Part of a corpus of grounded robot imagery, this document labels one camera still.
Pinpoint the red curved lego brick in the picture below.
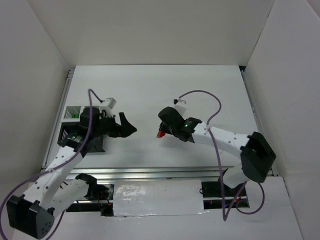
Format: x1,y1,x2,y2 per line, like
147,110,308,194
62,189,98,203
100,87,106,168
156,130,166,139

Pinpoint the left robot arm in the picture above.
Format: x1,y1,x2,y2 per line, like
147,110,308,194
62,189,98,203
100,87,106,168
6,107,137,240

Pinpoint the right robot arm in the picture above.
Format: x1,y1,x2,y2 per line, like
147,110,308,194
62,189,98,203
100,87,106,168
157,106,276,189

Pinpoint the black slatted container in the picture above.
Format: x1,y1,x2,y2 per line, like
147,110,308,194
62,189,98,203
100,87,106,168
57,122,105,153

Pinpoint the white slatted container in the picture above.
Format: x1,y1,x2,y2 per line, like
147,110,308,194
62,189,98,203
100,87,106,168
61,105,90,123

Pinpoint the silver tape sheet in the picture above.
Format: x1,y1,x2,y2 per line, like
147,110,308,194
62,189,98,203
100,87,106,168
113,179,205,217

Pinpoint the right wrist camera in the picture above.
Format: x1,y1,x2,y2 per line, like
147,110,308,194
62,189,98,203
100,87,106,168
173,98,187,116

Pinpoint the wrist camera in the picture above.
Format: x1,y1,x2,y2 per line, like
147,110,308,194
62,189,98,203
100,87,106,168
100,97,117,115
173,98,187,116

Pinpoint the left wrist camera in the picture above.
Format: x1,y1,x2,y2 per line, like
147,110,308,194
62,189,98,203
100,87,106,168
100,97,117,115

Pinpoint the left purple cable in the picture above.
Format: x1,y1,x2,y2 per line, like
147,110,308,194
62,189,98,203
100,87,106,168
0,88,103,240

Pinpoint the purple cable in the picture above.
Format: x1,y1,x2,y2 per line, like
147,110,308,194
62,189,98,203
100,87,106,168
178,89,266,222
0,88,103,240

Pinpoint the aluminium frame rail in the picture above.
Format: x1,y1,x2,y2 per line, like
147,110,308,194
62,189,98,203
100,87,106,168
42,166,278,182

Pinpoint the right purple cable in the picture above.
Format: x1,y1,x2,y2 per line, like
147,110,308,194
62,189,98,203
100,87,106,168
178,89,266,222

